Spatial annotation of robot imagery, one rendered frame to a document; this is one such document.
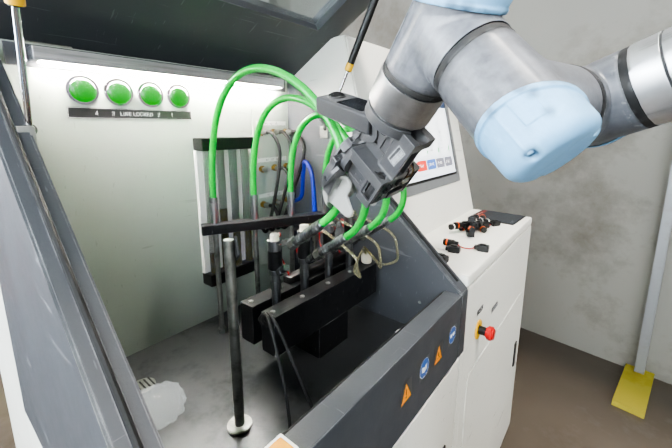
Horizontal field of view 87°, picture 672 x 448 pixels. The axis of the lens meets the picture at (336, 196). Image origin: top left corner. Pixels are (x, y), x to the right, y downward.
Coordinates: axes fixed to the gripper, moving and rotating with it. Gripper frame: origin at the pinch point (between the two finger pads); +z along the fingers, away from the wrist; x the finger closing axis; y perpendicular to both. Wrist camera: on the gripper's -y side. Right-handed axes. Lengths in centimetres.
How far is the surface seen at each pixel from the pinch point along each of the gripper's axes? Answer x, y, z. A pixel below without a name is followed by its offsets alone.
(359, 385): -9.3, 24.2, 10.4
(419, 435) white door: 3.5, 39.5, 30.3
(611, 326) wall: 173, 93, 106
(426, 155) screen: 62, -15, 31
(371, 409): -8.9, 27.9, 12.2
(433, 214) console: 57, 2, 42
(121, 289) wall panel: -31, -16, 38
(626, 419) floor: 126, 115, 101
